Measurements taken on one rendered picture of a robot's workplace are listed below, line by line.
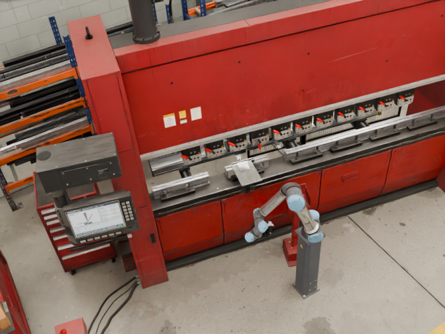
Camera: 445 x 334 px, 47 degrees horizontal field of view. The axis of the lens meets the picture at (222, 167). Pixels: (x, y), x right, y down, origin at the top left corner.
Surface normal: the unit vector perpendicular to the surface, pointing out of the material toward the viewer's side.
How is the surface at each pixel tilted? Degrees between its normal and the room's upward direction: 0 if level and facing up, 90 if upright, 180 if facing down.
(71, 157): 1
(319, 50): 90
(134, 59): 90
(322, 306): 0
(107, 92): 90
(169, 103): 90
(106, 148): 1
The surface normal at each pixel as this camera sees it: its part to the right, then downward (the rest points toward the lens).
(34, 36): 0.51, 0.56
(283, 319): -0.07, -0.73
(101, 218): 0.26, 0.65
